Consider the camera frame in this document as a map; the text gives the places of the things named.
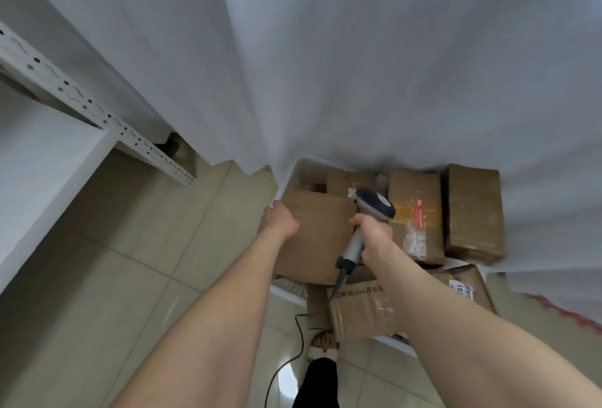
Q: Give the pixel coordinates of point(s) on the cardboard box with orange tape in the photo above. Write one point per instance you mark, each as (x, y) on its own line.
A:
(414, 189)

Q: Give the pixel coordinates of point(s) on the white perforated metal shelf beam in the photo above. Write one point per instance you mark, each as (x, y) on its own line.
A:
(70, 92)

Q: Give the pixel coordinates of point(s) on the person's left fingers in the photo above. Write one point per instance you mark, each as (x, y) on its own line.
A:
(278, 206)

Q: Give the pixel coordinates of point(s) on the person's right hand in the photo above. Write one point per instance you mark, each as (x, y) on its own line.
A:
(378, 243)

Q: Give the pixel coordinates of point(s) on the white shelf board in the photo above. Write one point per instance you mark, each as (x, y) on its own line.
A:
(37, 177)

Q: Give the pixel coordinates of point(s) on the person's right forearm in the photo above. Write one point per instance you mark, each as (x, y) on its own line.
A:
(465, 342)

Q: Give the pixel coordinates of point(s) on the dark brown cardboard box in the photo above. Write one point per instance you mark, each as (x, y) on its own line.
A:
(472, 210)

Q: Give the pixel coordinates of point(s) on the small red item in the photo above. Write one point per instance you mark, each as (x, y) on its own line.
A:
(321, 187)

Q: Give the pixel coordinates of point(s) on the grey handheld barcode scanner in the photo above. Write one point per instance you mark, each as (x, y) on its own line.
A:
(374, 203)

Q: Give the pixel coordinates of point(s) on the cardboard box with clear tape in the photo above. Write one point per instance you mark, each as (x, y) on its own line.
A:
(357, 313)

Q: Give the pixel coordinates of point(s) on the person's black trouser leg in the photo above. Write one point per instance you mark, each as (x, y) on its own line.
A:
(316, 384)

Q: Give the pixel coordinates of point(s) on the white fabric curtain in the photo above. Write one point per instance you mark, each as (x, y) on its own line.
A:
(376, 45)

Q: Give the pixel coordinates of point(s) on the brown sandal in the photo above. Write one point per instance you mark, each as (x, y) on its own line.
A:
(323, 342)

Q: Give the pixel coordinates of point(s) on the person's right thumb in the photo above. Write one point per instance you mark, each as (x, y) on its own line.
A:
(361, 220)

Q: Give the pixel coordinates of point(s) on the cardboard box with white label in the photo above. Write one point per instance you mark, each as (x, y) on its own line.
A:
(480, 280)

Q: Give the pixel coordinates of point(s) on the person's left hand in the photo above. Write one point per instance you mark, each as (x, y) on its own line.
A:
(278, 222)

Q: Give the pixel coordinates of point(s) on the small cardboard box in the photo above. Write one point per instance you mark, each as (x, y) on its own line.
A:
(342, 182)

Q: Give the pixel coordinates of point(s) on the narrow cardboard box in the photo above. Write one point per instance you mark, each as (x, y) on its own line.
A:
(317, 304)

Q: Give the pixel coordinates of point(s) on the person's left forearm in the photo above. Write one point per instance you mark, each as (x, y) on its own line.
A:
(221, 318)

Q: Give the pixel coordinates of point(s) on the large plain cardboard box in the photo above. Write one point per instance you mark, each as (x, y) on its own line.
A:
(315, 233)

